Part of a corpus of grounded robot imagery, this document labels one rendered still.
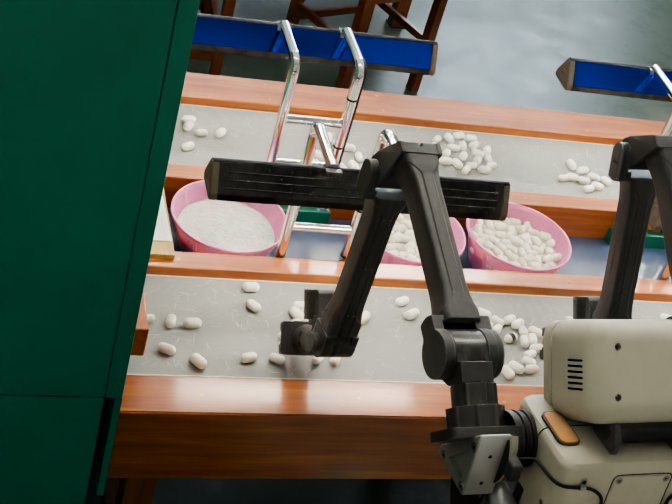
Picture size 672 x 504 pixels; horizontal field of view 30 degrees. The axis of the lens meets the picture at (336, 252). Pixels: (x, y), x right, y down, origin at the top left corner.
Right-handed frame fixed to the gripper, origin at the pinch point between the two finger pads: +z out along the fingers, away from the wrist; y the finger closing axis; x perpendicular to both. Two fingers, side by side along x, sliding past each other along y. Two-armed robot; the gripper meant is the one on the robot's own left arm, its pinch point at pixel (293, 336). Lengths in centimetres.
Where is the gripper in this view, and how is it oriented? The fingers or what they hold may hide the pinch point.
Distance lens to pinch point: 257.7
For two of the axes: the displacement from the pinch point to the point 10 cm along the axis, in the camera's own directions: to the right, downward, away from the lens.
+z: -3.0, 0.2, 9.5
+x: -0.6, 10.0, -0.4
